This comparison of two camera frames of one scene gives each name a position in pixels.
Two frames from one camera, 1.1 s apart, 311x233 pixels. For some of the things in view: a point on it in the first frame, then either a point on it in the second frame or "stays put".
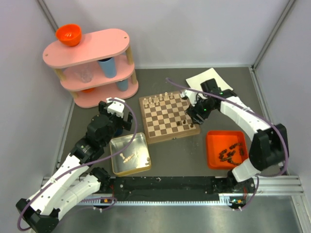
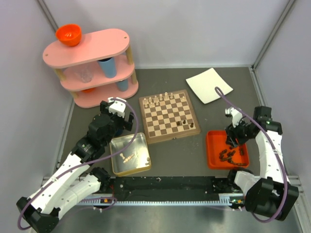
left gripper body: [115, 121] stays put
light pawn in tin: [121, 155] stays put
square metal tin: [135, 158] stays put
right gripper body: [202, 108] → [242, 132]
